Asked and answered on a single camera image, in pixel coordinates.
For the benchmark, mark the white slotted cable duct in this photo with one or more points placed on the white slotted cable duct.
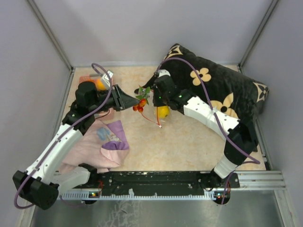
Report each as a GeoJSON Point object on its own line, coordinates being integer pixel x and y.
{"type": "Point", "coordinates": [92, 196]}

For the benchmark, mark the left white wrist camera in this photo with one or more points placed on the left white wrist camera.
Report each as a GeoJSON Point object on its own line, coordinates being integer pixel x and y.
{"type": "Point", "coordinates": [106, 78]}

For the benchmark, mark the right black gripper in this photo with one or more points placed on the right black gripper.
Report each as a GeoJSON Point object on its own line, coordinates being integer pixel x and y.
{"type": "Point", "coordinates": [155, 101]}

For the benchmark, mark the orange fruit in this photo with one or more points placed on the orange fruit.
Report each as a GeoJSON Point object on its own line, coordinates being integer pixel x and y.
{"type": "Point", "coordinates": [99, 85]}

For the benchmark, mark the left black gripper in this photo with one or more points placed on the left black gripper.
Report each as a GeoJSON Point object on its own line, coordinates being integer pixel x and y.
{"type": "Point", "coordinates": [122, 100]}

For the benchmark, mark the clear zip bag orange zipper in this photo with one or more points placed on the clear zip bag orange zipper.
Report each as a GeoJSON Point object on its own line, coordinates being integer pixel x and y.
{"type": "Point", "coordinates": [150, 113]}

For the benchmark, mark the yellow lemon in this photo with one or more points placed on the yellow lemon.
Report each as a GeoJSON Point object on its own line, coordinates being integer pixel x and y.
{"type": "Point", "coordinates": [163, 112]}

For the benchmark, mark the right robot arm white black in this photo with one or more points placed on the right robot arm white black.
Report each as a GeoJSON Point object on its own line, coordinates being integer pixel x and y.
{"type": "Point", "coordinates": [240, 136]}

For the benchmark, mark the red cherry sprig green leaves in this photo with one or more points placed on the red cherry sprig green leaves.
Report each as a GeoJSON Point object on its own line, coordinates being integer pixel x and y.
{"type": "Point", "coordinates": [142, 94]}

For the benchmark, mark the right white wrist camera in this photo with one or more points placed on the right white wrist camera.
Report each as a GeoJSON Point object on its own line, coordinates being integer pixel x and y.
{"type": "Point", "coordinates": [163, 73]}

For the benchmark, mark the black pillow cream flowers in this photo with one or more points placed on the black pillow cream flowers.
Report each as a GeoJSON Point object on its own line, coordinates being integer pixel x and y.
{"type": "Point", "coordinates": [231, 92]}

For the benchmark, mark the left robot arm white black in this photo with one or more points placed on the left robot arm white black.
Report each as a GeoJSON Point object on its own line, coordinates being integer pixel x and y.
{"type": "Point", "coordinates": [39, 184]}

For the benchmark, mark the pink plastic basket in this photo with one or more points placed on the pink plastic basket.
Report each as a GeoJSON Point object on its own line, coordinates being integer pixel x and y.
{"type": "Point", "coordinates": [89, 77]}

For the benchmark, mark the pink purple cloth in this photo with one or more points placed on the pink purple cloth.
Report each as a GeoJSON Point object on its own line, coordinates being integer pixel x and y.
{"type": "Point", "coordinates": [104, 146]}

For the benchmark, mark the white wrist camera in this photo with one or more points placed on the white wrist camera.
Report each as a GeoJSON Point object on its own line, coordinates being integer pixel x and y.
{"type": "Point", "coordinates": [163, 73]}
{"type": "Point", "coordinates": [106, 78]}

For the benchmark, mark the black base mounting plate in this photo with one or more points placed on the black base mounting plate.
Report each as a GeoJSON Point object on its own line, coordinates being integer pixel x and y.
{"type": "Point", "coordinates": [167, 183]}

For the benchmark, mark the aluminium frame rail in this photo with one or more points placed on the aluminium frame rail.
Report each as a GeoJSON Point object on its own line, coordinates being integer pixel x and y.
{"type": "Point", "coordinates": [260, 181]}

